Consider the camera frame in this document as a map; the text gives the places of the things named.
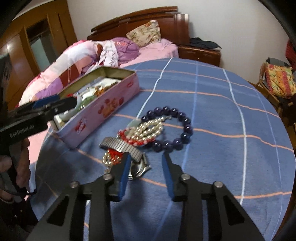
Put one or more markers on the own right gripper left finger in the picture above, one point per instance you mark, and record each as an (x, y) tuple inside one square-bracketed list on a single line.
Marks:
[(64, 220)]

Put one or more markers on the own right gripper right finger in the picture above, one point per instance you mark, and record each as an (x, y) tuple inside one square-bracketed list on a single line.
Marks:
[(210, 211)]

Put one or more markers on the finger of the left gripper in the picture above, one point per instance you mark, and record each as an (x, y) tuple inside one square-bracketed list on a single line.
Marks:
[(61, 106), (34, 105)]

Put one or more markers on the pale jade bangle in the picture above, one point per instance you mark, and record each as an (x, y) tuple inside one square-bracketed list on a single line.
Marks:
[(67, 115)]

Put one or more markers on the person's hand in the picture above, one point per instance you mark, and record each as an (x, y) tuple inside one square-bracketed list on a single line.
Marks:
[(15, 171)]

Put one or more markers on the pink tin box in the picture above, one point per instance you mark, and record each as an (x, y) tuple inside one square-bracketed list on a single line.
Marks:
[(103, 92)]

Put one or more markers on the pink patchwork quilt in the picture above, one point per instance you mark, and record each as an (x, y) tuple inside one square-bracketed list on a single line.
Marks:
[(77, 60)]

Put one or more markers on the wooden wardrobe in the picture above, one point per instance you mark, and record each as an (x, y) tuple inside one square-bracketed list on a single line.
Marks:
[(15, 42)]

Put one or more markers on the blue plaid tablecloth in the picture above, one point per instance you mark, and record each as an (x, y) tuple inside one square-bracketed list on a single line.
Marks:
[(239, 139)]

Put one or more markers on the purple garment on bed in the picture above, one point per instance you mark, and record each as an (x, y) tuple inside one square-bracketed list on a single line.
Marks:
[(127, 49)]

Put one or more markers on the floral pillow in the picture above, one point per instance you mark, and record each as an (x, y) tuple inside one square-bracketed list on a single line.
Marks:
[(145, 34)]

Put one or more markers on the pink bed sheet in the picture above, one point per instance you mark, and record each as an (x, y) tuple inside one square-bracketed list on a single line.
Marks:
[(154, 51)]

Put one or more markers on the rattan chair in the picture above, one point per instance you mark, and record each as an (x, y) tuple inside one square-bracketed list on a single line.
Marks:
[(280, 103)]

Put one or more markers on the wooden nightstand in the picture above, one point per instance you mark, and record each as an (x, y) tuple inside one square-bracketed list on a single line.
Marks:
[(202, 55)]

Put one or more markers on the colourful patterned cushion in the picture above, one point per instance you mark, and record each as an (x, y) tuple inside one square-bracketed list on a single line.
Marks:
[(280, 81)]

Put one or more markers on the dark clothes on nightstand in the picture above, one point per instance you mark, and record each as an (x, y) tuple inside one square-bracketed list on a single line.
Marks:
[(208, 45)]

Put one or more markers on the hanging dark clothes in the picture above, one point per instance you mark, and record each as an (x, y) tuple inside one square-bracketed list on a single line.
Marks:
[(291, 54)]

